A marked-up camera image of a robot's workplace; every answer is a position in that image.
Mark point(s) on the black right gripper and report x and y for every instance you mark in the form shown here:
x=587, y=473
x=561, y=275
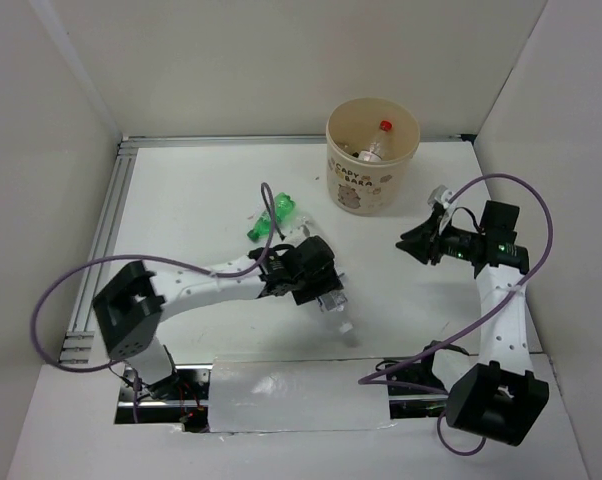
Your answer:
x=425, y=241

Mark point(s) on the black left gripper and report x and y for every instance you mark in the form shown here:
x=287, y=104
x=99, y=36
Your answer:
x=327, y=279

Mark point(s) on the clear bottle blue label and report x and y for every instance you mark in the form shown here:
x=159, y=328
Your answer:
x=336, y=319

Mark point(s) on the large red label bottle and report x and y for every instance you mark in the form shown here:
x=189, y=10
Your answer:
x=379, y=145

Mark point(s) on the long clear plastic bottle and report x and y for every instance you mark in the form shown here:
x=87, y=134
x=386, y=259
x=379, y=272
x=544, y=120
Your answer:
x=300, y=230

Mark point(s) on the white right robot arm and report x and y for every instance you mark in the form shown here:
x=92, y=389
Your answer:
x=499, y=398

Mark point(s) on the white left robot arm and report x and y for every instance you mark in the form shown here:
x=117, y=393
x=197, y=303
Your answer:
x=132, y=305

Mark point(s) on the beige capybara bin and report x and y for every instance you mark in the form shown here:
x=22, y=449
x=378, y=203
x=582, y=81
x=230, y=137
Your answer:
x=360, y=187

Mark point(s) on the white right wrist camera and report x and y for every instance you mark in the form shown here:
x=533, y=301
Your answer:
x=443, y=200

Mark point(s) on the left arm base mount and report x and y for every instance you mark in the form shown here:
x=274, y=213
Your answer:
x=184, y=405

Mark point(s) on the aluminium frame rail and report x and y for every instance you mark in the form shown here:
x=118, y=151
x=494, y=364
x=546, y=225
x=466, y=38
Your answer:
x=195, y=199

